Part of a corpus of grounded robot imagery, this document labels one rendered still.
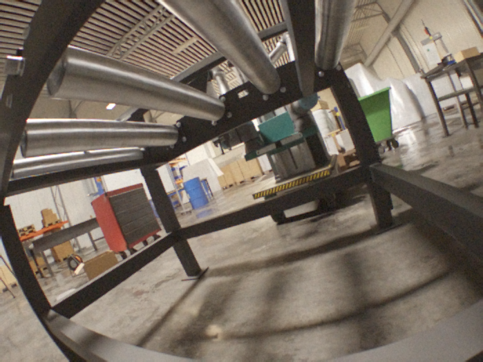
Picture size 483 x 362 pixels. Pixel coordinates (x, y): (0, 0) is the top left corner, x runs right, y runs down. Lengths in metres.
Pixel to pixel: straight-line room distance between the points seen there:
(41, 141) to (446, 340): 0.84
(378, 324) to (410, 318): 0.09
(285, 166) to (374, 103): 1.86
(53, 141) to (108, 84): 0.29
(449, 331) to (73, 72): 0.62
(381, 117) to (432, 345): 3.23
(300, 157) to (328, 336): 1.53
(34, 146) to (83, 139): 0.18
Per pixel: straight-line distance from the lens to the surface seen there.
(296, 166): 1.92
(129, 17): 10.43
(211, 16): 0.42
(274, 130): 1.86
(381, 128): 3.36
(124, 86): 0.54
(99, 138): 0.81
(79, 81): 0.48
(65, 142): 0.74
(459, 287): 0.76
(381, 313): 0.70
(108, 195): 2.90
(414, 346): 0.22
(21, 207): 10.78
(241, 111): 1.09
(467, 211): 0.41
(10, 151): 0.53
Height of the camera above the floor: 0.52
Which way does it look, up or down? 2 degrees down
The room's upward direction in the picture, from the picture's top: 22 degrees counter-clockwise
